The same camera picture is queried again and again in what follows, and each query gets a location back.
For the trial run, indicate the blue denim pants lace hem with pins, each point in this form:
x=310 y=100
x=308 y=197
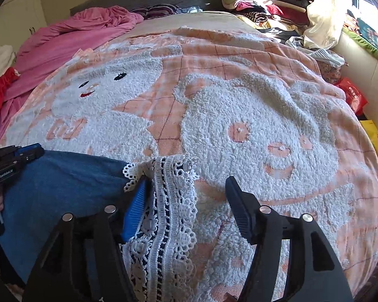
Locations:
x=82 y=210

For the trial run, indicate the pile of folded clothes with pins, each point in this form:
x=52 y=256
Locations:
x=278 y=19

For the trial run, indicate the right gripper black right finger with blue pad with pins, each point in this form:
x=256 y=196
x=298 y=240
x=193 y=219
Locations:
x=314 y=271

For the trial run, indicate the cream wardrobe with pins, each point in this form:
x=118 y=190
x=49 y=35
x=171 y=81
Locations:
x=19 y=19

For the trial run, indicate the striped purple garment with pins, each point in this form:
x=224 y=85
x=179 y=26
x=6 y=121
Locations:
x=156 y=11

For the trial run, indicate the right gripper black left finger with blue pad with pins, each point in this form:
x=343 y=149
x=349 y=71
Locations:
x=82 y=258

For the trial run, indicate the pink white bear blanket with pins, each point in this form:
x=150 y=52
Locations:
x=191 y=107

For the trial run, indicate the pink bed sheet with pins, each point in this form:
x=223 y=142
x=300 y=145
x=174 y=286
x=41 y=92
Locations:
x=52 y=46

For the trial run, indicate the cream curtain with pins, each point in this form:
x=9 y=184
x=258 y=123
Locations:
x=326 y=19

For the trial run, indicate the red plastic bag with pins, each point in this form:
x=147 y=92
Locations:
x=353 y=95

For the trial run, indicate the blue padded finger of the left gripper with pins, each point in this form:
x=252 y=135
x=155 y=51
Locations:
x=30 y=153

